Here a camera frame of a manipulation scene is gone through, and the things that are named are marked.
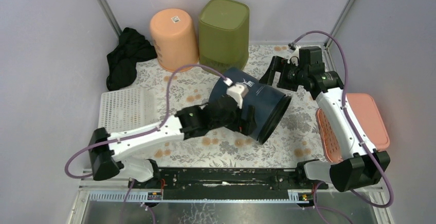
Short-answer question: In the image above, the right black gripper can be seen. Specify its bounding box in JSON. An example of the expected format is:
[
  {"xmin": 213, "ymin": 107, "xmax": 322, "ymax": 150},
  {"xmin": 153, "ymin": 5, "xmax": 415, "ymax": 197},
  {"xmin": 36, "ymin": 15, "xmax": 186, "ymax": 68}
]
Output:
[{"xmin": 258, "ymin": 56, "xmax": 307, "ymax": 92}]

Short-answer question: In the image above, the dark blue round bin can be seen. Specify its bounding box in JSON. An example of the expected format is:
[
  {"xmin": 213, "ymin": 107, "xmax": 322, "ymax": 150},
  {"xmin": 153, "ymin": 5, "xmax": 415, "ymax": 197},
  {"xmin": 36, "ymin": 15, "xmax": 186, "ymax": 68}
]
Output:
[{"xmin": 208, "ymin": 67, "xmax": 291, "ymax": 144}]

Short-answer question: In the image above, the green mesh waste bin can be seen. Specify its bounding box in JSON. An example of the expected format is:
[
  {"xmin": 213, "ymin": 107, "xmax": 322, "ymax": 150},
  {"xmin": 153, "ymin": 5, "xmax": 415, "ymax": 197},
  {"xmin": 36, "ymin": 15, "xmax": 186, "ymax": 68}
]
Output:
[{"xmin": 198, "ymin": 0, "xmax": 250, "ymax": 73}]

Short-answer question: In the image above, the pink plastic basket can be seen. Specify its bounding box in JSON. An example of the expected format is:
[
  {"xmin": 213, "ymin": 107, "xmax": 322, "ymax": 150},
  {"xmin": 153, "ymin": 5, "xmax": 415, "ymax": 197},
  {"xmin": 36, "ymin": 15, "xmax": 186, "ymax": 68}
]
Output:
[{"xmin": 316, "ymin": 93, "xmax": 390, "ymax": 163}]

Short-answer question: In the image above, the orange round bucket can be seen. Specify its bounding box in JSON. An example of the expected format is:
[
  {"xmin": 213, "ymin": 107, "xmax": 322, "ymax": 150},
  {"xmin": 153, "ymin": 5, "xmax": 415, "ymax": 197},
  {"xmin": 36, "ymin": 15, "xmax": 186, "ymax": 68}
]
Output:
[{"xmin": 150, "ymin": 8, "xmax": 199, "ymax": 72}]

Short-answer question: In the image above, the white plastic basket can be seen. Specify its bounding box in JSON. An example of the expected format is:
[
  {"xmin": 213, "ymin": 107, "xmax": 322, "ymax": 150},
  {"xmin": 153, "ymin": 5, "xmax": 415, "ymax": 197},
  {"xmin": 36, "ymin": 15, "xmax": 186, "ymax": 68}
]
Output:
[{"xmin": 98, "ymin": 87, "xmax": 158, "ymax": 133}]

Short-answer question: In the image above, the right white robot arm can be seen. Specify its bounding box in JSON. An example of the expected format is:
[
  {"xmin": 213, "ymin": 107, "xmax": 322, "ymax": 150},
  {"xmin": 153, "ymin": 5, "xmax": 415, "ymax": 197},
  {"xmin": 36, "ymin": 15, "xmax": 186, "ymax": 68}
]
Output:
[{"xmin": 260, "ymin": 46, "xmax": 390, "ymax": 192}]

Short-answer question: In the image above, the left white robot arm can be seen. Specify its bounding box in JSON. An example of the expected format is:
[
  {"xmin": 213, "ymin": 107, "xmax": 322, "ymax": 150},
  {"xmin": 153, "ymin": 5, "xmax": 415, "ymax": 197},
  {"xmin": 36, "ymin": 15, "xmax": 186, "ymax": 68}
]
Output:
[{"xmin": 89, "ymin": 83, "xmax": 257, "ymax": 189}]

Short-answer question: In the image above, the floral table mat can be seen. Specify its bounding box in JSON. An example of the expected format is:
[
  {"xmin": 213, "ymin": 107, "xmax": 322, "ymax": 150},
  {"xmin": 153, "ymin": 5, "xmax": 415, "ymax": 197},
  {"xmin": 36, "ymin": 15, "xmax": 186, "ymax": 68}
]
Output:
[{"xmin": 133, "ymin": 60, "xmax": 324, "ymax": 168}]

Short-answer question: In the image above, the black cloth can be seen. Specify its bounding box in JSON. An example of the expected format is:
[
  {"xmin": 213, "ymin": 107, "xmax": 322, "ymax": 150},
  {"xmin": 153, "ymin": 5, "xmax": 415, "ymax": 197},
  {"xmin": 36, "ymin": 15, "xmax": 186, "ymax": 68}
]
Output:
[{"xmin": 106, "ymin": 27, "xmax": 157, "ymax": 91}]

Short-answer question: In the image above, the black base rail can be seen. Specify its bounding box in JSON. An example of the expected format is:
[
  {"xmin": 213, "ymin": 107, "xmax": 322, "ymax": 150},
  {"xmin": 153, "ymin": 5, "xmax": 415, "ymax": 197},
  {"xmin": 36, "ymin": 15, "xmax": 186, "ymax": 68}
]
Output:
[{"xmin": 129, "ymin": 167, "xmax": 318, "ymax": 201}]

